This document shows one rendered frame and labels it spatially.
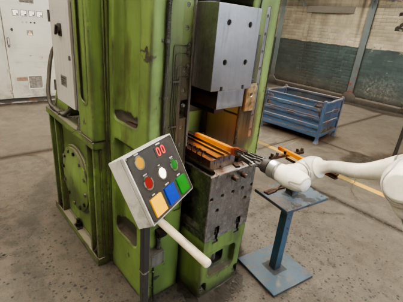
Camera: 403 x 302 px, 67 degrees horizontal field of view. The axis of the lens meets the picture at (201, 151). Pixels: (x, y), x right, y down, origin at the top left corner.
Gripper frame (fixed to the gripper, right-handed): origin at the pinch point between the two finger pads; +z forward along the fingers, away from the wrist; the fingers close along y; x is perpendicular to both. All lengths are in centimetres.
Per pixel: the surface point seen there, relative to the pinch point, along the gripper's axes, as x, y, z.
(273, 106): -64, 336, 213
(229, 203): -34.9, 1.6, 3.5
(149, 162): 11, -61, -5
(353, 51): 29, 757, 283
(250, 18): 67, 4, 10
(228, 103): 25.6, -3.5, 9.9
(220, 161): -8.1, -4.4, 9.6
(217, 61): 47, -15, 10
